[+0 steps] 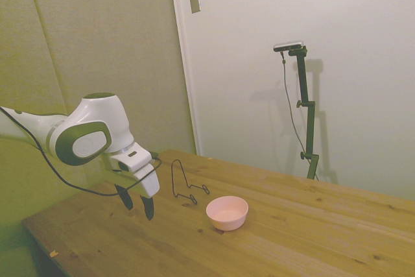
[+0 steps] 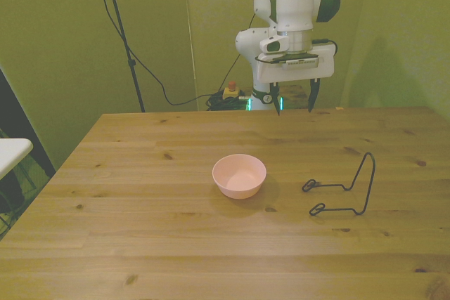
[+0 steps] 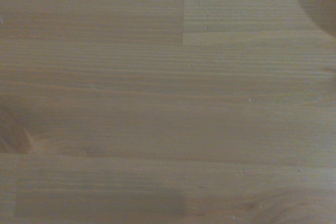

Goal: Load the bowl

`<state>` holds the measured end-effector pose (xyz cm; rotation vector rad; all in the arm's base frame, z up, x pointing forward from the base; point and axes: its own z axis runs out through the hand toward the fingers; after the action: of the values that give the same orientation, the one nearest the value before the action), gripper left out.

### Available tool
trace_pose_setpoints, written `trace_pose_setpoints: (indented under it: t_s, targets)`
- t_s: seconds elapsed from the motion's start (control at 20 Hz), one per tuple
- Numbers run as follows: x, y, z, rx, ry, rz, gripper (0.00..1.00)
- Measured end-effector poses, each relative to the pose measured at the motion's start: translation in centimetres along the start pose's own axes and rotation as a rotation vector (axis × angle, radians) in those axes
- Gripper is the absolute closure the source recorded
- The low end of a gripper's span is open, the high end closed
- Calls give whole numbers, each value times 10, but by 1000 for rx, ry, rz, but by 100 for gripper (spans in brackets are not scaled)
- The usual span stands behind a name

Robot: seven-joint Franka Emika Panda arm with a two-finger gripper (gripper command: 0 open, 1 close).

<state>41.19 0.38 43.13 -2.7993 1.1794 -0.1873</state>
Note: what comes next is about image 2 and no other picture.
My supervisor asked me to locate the pink bowl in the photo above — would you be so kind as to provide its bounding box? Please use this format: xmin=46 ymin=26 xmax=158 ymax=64
xmin=212 ymin=153 xmax=267 ymax=200

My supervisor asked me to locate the yellow emergency stop button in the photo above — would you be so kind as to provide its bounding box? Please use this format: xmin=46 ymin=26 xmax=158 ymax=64
xmin=222 ymin=81 xmax=245 ymax=101

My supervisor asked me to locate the white side table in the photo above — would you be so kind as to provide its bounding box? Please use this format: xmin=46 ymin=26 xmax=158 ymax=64
xmin=0 ymin=137 xmax=34 ymax=181

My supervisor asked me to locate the black camera tripod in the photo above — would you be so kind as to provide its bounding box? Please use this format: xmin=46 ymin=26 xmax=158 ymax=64
xmin=89 ymin=0 xmax=147 ymax=113

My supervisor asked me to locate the black tripod cable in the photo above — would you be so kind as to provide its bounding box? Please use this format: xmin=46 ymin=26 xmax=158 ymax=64
xmin=89 ymin=0 xmax=226 ymax=106

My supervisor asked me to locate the dark upright panel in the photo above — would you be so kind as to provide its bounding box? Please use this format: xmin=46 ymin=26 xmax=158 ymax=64
xmin=0 ymin=67 xmax=57 ymax=178

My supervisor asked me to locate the black wire dish stand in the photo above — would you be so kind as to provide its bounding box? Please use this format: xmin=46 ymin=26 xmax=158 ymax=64
xmin=302 ymin=152 xmax=376 ymax=217

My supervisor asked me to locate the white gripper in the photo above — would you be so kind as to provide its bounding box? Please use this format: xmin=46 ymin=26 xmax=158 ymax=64
xmin=255 ymin=43 xmax=335 ymax=117

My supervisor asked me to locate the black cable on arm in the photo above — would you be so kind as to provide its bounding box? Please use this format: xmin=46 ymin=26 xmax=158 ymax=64
xmin=244 ymin=0 xmax=338 ymax=58

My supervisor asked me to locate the black coiled cable bundle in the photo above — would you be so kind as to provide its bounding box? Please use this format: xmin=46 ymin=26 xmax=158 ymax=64
xmin=205 ymin=91 xmax=252 ymax=112

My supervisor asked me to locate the dark wrist camera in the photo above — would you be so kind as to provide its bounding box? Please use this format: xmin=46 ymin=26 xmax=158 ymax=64
xmin=255 ymin=52 xmax=321 ymax=70

